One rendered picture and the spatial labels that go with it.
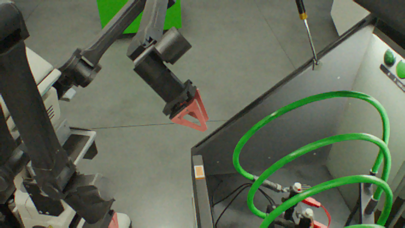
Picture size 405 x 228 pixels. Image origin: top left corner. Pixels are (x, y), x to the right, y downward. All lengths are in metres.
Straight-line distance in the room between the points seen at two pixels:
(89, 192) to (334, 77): 0.80
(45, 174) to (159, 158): 1.76
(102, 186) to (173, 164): 1.66
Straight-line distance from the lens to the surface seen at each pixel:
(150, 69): 0.68
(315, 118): 1.22
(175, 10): 4.12
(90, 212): 0.89
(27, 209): 1.30
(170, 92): 0.69
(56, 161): 0.79
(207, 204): 1.07
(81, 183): 0.83
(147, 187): 2.35
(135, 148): 2.62
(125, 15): 1.13
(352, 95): 0.75
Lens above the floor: 1.82
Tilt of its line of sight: 39 degrees down
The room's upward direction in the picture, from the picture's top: straight up
